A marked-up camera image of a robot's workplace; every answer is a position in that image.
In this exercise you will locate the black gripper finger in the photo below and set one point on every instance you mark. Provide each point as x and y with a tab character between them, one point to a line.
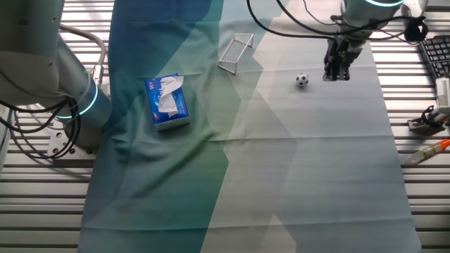
328	72
341	73

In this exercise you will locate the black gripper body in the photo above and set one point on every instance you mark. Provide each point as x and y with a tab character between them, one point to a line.
337	51

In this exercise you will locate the small black white soccer ball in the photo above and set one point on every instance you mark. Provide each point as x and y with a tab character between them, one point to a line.
302	79

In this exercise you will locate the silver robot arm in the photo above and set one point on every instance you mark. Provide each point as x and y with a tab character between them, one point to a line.
28	70

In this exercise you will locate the white mesh toy goal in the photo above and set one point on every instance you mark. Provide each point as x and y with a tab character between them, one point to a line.
233	52

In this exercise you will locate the black keyboard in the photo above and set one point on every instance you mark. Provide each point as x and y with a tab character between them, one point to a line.
436	52

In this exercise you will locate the white ribbed plastic block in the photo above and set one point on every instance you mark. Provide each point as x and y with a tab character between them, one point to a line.
443	91

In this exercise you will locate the blue green patchwork cloth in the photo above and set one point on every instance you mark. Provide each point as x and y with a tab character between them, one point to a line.
316	175

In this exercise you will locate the clear tube with orange cap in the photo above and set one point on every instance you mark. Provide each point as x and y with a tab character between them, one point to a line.
427	152

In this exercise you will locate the blue tissue box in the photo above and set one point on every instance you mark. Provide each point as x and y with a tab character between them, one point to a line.
154	105

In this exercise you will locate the small camera on bracket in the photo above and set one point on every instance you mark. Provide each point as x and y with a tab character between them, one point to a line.
422	124

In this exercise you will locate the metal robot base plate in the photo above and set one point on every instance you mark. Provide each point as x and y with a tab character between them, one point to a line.
56	144

